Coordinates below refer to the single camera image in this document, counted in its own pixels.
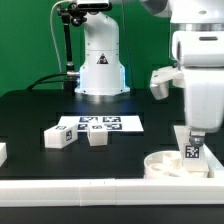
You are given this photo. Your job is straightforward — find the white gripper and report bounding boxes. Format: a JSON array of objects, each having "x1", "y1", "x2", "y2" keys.
[{"x1": 172, "y1": 31, "x2": 224, "y2": 146}]

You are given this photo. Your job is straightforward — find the white round stool seat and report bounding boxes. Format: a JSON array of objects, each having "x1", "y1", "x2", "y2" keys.
[{"x1": 144, "y1": 150, "x2": 209, "y2": 179}]

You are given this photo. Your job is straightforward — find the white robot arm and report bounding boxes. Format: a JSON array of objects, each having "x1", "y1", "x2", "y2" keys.
[{"x1": 78, "y1": 0, "x2": 224, "y2": 145}]

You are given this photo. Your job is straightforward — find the white sheet with markers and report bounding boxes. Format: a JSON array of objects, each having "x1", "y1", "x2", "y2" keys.
[{"x1": 58, "y1": 115, "x2": 144, "y2": 132}]

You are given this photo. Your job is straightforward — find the white block at left edge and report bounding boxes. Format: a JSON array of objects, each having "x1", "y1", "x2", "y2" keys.
[{"x1": 0, "y1": 143, "x2": 7, "y2": 167}]

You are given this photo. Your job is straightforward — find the white obstacle wall frame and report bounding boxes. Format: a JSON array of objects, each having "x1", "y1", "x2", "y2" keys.
[{"x1": 0, "y1": 149, "x2": 224, "y2": 207}]

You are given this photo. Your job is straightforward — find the black cables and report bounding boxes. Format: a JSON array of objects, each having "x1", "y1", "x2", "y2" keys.
[{"x1": 26, "y1": 73, "x2": 69, "y2": 91}]

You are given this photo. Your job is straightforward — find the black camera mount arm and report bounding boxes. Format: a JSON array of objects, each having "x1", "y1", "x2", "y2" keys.
[{"x1": 57, "y1": 3, "x2": 87, "y2": 94}]

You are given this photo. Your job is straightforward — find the white cable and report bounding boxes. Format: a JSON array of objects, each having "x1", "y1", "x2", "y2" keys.
[{"x1": 49, "y1": 0, "x2": 72, "y2": 74}]

